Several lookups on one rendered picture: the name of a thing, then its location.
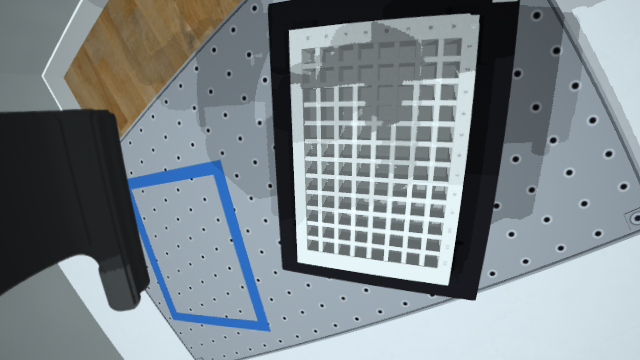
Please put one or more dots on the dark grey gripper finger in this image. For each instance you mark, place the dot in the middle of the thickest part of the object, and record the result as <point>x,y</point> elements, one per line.
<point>64,192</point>

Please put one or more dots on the black raised platform on grey legs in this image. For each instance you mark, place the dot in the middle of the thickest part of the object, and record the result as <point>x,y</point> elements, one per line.
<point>494,68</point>

